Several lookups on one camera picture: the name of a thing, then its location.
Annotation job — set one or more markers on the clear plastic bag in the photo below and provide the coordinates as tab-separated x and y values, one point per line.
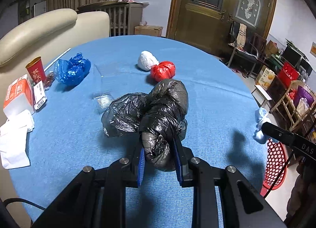
303	106

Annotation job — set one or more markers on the white plastic bag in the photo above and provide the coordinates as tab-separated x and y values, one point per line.
147	60

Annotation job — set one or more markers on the yellow wall sign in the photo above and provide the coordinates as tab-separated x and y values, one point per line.
313	49

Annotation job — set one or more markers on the dark wooden armchair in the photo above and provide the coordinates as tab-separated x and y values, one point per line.
261	39

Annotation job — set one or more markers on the wooden crib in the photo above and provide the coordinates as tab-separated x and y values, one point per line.
118	18

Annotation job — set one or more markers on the orange print cardboard box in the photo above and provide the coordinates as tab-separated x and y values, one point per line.
265	78

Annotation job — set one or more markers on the whiteboard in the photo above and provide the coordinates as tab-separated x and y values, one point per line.
40	8

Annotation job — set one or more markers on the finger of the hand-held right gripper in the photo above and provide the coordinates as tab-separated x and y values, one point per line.
276	133

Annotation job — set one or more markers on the clear plastic container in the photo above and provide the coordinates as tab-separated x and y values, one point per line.
106	99

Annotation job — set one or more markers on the purple bag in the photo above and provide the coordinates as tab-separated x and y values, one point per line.
302	93

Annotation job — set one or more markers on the black monitor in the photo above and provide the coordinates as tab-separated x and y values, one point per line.
291	56

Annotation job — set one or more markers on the orange white tissue pack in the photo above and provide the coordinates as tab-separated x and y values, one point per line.
18	92

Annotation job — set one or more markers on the small red bag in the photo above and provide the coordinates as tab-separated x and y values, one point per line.
293	94

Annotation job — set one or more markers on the beige sofa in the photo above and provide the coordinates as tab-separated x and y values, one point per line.
49	28

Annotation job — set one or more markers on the blue tablecloth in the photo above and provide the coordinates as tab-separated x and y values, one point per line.
74	131

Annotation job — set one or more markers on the red paper cup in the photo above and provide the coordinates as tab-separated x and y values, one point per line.
35	70

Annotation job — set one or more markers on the dark wooden cabinet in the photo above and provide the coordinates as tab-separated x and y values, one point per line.
276	88

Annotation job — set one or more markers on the black plastic bag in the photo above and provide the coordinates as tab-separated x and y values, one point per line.
163	109

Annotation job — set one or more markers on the red plastic bag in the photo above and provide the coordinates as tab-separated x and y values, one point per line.
163	71

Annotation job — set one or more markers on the red box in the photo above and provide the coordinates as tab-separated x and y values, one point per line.
287	74

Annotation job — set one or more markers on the brown cardboard box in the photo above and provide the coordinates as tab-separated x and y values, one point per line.
271	48

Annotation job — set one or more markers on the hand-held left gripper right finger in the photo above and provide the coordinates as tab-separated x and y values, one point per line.
178	161

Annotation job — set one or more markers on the flat cardboard box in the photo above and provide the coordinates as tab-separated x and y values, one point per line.
148	31

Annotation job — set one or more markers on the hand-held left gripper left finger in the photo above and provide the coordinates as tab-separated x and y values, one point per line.
141	166

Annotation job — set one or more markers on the red plastic basket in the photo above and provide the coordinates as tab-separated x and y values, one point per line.
267	185

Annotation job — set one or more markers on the small white stool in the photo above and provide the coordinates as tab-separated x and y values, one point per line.
261	92

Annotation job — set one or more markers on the person's right forearm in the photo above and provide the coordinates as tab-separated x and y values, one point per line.
303	193

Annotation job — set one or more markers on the labelled paper package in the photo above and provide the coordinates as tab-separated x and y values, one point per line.
40	96

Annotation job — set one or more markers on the rattan chair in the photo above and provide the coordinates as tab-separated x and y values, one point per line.
284	94

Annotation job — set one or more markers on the white straw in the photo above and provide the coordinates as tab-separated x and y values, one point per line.
58	59

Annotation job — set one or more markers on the wooden double door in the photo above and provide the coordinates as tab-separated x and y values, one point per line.
197	25

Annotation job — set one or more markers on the black metal chair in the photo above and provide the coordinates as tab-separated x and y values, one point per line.
244	55

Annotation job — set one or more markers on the red wrapper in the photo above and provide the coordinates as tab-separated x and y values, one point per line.
49	80

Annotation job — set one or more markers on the light blue plastic bag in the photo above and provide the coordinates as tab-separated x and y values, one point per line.
260	117

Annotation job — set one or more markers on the striped scarf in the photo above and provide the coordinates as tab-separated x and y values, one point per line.
242	35

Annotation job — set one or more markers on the white tissue paper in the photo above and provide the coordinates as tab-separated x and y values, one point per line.
13	144

